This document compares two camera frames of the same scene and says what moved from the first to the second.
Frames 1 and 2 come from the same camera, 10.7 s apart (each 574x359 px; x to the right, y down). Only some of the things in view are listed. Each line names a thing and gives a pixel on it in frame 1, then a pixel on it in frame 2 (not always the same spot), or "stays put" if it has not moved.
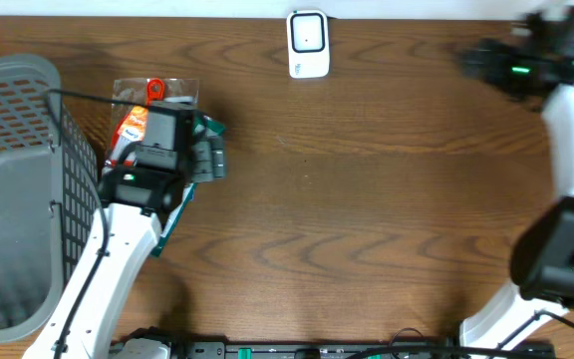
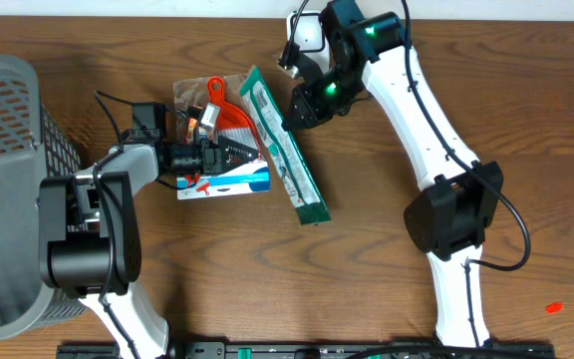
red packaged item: (129, 120) → (234, 121)
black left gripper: (203, 157) stays put
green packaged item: (175, 214) → (285, 152)
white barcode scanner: (308, 44) stays put
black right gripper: (479, 61) → (300, 107)
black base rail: (223, 349) stays put
